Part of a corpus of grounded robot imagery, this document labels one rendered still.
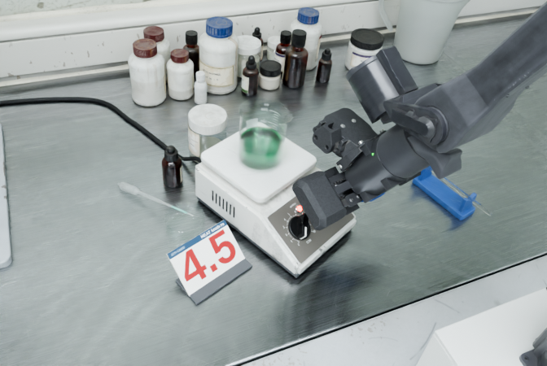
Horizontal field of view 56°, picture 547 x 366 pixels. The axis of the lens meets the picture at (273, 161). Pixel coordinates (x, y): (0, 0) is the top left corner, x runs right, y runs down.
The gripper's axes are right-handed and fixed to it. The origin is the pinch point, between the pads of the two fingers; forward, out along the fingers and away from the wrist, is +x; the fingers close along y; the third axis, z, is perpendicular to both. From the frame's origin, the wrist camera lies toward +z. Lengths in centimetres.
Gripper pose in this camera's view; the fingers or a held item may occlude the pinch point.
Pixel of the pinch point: (339, 193)
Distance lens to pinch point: 68.0
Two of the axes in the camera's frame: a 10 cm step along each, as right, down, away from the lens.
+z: -4.8, -8.6, 1.7
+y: -7.6, 3.2, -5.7
